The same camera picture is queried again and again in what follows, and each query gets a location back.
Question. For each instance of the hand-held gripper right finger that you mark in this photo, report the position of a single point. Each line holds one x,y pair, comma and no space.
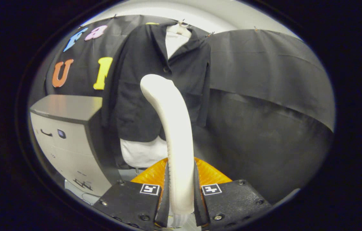
232,202

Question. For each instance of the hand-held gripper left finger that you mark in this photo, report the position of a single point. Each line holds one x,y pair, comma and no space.
129,202

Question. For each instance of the white shirt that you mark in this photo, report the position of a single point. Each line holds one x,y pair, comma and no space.
142,154

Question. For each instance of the white garment steamer wand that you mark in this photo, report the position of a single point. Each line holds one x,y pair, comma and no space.
174,134

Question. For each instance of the black jacket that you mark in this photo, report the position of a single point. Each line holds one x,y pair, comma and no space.
136,96

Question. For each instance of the grey cabinet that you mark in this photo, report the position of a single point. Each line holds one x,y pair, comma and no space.
68,106

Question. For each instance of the black backdrop cloth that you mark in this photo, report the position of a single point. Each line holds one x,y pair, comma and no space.
264,64

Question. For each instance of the row of backdrop clips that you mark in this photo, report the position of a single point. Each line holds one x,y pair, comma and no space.
255,28

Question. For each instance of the white plastic hanger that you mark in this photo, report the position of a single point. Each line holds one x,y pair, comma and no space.
179,30

